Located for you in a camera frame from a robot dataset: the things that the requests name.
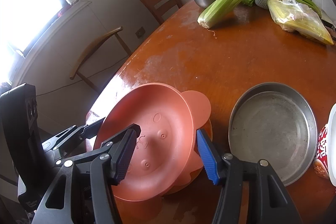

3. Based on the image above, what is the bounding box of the pink pig-face plate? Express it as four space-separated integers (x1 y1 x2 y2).
94 83 211 202

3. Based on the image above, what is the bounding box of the steel pan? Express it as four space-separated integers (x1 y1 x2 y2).
228 83 318 186

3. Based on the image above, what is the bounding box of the red noodle cup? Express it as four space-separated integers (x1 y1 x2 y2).
313 105 335 186

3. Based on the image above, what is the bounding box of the yellow shell-shaped plate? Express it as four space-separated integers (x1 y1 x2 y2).
165 143 203 195

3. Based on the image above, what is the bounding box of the curved-back wooden chair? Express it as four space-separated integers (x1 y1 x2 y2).
69 26 133 94

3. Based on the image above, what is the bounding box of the yellow noodles plastic bag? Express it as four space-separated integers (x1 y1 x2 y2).
267 0 334 46

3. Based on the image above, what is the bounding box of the low wall outlet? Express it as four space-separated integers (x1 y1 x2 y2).
135 27 145 39

